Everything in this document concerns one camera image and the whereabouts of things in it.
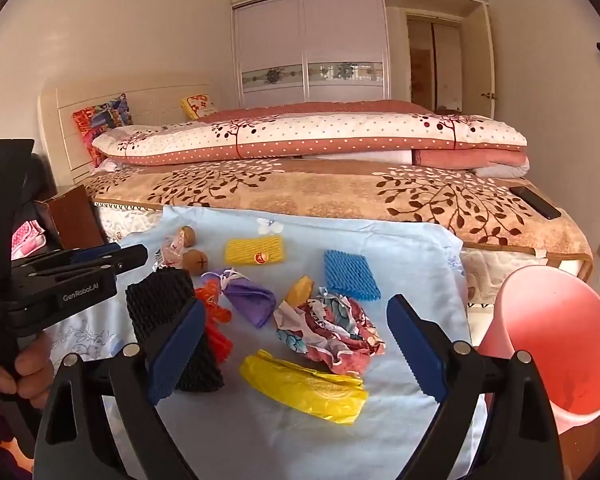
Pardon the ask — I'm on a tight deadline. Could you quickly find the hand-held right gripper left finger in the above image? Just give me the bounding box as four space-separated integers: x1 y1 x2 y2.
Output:
32 297 208 480

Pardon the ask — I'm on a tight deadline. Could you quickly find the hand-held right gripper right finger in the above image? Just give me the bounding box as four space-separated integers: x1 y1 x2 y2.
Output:
386 294 566 480

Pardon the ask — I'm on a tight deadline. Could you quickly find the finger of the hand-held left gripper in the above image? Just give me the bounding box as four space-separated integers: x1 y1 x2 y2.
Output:
70 242 123 263
70 243 149 276

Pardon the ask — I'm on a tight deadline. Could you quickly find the clear red snack wrapper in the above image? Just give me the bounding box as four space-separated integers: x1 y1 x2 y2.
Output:
152 232 191 273

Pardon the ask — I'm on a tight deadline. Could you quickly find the black foam net sleeve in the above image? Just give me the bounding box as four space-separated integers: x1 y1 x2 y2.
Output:
125 267 226 393

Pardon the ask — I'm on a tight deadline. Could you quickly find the orange white plastic bag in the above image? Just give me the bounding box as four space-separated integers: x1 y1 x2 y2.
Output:
195 280 233 323

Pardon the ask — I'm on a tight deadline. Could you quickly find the floral paper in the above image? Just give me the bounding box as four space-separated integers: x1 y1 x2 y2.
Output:
272 287 387 377

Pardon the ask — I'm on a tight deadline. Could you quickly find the purple cloth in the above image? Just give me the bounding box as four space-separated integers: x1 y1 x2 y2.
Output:
201 268 277 329

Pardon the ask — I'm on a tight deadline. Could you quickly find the blue foam net sleeve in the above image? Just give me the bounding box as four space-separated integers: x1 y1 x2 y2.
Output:
323 249 382 302

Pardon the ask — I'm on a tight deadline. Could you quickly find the yellow plastic bag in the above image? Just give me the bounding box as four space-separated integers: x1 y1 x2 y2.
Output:
239 349 370 426

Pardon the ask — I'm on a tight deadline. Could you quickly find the yellow foam net sleeve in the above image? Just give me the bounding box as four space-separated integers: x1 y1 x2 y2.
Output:
224 235 286 267

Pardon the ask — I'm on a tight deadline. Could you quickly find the orange peel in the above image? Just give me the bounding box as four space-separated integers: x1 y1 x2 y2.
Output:
285 275 315 308

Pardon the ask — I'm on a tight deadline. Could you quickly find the pink plastic bin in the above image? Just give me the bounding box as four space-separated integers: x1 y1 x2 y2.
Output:
477 265 600 436

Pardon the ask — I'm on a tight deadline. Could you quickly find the person's left hand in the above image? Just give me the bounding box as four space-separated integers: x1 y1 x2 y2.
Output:
0 334 55 412

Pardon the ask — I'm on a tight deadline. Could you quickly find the brown wooden nightstand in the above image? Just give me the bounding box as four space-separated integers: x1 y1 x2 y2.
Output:
35 185 106 251

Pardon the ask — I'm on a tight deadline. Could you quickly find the pink patterned bag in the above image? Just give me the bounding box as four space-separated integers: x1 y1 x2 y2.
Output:
11 219 48 260

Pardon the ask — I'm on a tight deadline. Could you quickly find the light blue floral cloth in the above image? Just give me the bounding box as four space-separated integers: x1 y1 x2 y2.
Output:
45 205 488 480

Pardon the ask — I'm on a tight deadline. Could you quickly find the colourful patterned pillow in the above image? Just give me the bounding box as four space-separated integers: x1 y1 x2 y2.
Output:
72 93 133 168

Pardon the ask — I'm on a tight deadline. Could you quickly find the cream headboard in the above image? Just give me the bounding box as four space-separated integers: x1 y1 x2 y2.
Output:
37 85 216 186

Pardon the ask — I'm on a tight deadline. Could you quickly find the yellow floral pillow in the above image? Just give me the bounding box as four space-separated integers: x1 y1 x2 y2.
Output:
180 94 220 121

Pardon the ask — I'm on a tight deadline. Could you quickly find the brown leaf print blanket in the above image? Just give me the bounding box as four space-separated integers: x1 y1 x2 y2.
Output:
80 160 593 281

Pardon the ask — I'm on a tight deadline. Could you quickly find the black smartphone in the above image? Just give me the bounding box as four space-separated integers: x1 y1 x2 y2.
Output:
509 186 562 220

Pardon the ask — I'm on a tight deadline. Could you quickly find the folded polka dot quilt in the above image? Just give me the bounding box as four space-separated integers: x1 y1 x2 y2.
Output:
91 100 531 179

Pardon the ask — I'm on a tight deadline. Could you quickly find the white sliding door wardrobe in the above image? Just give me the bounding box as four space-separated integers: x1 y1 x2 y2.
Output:
230 0 496 121

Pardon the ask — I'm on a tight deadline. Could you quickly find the cream room door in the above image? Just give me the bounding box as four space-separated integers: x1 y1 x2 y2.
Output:
462 2 497 120

